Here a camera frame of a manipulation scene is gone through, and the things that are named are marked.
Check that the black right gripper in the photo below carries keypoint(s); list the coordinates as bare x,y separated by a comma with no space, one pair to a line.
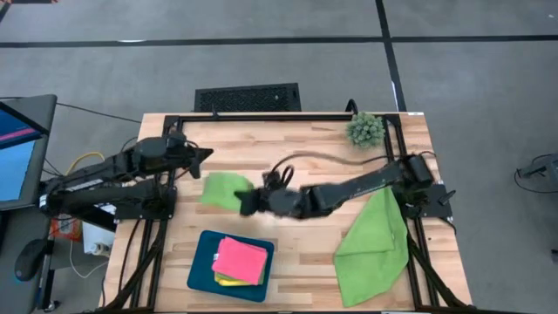
281,202

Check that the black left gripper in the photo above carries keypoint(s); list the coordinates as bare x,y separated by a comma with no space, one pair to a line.
181,156

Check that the pink microfiber towel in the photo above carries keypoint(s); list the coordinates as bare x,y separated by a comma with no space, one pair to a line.
240,261

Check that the teal plastic tray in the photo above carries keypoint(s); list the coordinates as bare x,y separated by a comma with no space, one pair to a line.
198,266

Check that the yellow microfiber towel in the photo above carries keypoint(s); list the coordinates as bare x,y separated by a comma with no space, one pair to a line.
229,282

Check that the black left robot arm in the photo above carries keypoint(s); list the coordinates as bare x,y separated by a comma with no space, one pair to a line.
109,174

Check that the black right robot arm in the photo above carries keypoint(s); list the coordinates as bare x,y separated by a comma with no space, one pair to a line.
357,187

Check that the artificial green plant in pot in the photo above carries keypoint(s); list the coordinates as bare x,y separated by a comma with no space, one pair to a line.
365,129

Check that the orange bag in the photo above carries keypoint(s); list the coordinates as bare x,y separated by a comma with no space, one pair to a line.
65,229

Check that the computer monitor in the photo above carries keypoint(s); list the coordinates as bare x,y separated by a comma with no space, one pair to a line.
19,152

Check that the black computer mouse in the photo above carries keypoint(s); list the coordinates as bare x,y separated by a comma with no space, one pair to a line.
28,261

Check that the grey desk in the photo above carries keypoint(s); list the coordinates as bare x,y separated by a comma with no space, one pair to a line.
11,227

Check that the black floor stand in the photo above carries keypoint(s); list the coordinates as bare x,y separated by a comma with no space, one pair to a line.
540,168

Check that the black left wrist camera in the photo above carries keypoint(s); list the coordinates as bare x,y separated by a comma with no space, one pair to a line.
176,138

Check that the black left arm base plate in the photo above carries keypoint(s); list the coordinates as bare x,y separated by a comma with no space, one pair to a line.
148,211

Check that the black aluminium table frame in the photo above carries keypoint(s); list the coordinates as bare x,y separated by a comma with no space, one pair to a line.
279,117

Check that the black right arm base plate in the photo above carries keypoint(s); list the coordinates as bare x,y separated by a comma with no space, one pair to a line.
436,200

